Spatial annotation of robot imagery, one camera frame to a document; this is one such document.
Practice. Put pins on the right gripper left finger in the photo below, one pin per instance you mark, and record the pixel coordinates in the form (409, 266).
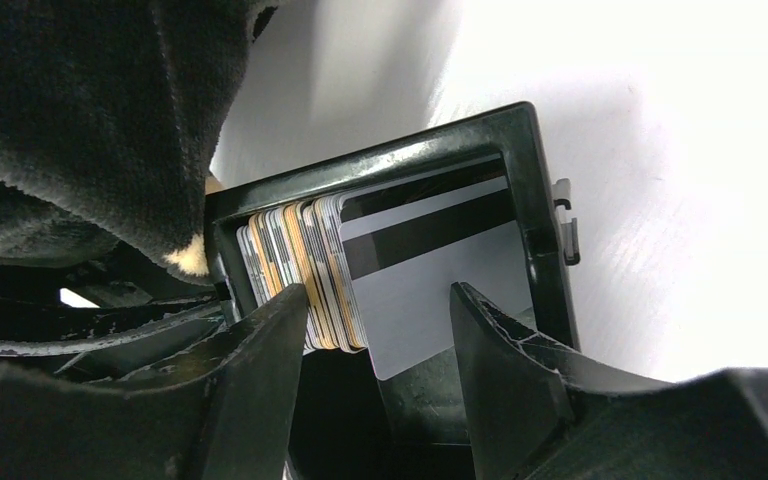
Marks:
(220, 408)

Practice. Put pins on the silver credit card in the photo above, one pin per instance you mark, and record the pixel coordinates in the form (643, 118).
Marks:
(405, 245)

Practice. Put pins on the black floral pillow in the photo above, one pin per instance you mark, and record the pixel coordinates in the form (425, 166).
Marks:
(110, 113)

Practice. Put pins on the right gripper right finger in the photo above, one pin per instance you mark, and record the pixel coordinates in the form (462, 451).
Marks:
(537, 409)

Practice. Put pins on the stack of cards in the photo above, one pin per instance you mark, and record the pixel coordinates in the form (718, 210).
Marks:
(300, 243)

